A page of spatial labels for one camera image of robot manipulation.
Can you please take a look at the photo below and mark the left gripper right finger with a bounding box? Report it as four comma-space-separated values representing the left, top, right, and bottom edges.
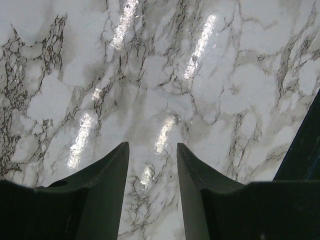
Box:
176, 143, 248, 240

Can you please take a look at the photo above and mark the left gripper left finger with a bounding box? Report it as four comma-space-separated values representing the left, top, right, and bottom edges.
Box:
48, 142, 129, 240

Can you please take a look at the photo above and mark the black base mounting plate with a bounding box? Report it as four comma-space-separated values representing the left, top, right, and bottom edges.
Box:
273, 93, 320, 181

